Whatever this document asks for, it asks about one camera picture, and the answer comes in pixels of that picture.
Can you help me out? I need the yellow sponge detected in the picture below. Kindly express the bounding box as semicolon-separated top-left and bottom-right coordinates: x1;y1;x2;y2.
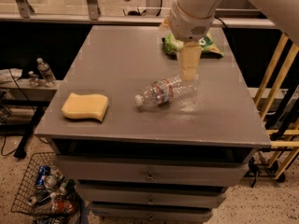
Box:
62;92;108;121

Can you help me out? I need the green snack bag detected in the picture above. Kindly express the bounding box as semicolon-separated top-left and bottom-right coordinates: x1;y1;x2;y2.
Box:
162;33;224;60

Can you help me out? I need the clear plastic water bottle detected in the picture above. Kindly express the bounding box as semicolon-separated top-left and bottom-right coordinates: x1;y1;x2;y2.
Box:
135;75;199;106

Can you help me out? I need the blue soda can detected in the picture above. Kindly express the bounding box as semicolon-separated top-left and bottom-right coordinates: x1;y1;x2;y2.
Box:
36;165;50;188

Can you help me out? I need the silver can in basket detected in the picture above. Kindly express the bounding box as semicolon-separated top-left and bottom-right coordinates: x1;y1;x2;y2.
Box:
44;175;58;191

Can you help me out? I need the grey drawer cabinet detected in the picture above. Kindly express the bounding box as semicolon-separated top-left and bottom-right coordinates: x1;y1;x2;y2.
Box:
36;26;270;224

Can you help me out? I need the red soda can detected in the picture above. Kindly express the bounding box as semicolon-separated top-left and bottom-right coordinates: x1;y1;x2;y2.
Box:
34;199;78;216

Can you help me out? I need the water bottle on side table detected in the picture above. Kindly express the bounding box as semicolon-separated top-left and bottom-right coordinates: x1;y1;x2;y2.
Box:
36;58;56;87

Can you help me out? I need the wire basket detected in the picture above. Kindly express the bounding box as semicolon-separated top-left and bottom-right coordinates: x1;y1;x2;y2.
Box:
11;152;80;219

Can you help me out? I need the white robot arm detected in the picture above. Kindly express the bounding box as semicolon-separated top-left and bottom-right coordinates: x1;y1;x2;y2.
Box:
168;0;299;45

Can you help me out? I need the black side table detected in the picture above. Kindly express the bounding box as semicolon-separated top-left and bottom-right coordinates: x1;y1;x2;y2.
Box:
0;79;61;159

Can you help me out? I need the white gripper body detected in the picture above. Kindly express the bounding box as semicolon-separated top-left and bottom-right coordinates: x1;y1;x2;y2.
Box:
169;0;213;42

